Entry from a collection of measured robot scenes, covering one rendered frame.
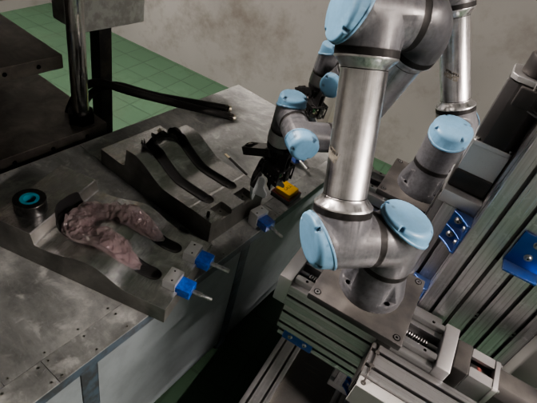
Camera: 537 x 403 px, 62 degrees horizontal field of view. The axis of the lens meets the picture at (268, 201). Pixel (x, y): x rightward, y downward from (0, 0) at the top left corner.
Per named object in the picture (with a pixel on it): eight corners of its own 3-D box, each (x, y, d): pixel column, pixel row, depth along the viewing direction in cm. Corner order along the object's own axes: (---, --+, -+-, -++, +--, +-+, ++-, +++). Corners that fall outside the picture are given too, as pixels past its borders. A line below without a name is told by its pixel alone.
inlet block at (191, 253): (231, 271, 127) (234, 258, 123) (224, 284, 123) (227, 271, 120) (189, 253, 129) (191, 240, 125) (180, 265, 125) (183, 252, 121)
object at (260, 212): (285, 240, 145) (289, 228, 141) (275, 246, 142) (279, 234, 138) (257, 216, 151) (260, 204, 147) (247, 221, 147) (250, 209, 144)
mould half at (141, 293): (208, 256, 133) (214, 229, 126) (163, 322, 113) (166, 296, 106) (64, 193, 140) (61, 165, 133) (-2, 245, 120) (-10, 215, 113)
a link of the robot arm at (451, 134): (409, 161, 132) (429, 121, 124) (423, 144, 142) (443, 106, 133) (447, 180, 129) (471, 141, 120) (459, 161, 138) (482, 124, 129)
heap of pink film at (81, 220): (169, 233, 128) (171, 213, 123) (134, 276, 115) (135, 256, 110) (91, 200, 132) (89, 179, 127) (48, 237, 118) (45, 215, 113)
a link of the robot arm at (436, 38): (473, -24, 81) (352, 129, 123) (421, -34, 78) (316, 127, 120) (494, 24, 76) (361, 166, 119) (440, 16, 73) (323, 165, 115)
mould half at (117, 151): (260, 207, 154) (268, 177, 146) (207, 244, 136) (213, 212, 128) (159, 138, 172) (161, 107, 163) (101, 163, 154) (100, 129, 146)
